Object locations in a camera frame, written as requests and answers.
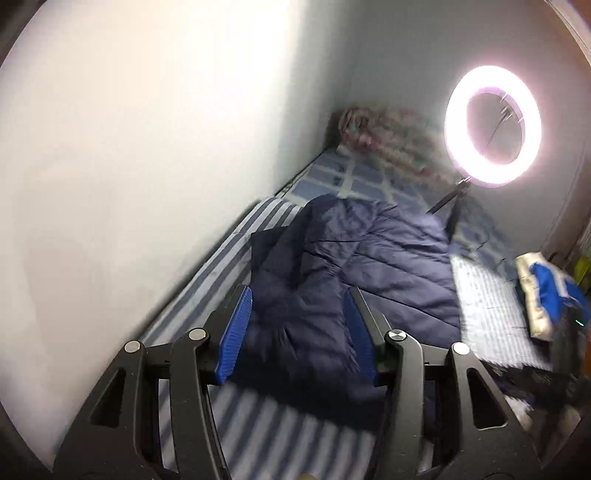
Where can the white ring light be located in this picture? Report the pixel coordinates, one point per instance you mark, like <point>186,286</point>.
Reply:
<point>493,154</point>

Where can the phone holder clip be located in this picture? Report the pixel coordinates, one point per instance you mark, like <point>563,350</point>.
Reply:
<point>509,109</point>

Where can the black light tripod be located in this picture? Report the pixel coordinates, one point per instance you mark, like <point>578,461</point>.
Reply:
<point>456,197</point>

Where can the striped blue white sheet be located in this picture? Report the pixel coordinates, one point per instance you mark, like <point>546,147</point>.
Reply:
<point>263,438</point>

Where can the folded blue white jacket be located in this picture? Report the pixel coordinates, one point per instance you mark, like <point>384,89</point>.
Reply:
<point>548,293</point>

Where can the rolled floral quilt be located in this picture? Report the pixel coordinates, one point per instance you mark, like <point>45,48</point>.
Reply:
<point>400,137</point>

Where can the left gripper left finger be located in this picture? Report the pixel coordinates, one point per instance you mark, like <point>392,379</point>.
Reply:
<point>150,416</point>

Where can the navy quilted puffer jacket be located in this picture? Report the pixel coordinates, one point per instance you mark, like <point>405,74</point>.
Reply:
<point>298,346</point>

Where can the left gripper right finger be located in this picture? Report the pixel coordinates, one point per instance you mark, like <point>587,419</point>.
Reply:
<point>445,417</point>

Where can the blue checkered bed sheet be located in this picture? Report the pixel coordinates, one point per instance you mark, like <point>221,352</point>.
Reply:
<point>345,174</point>

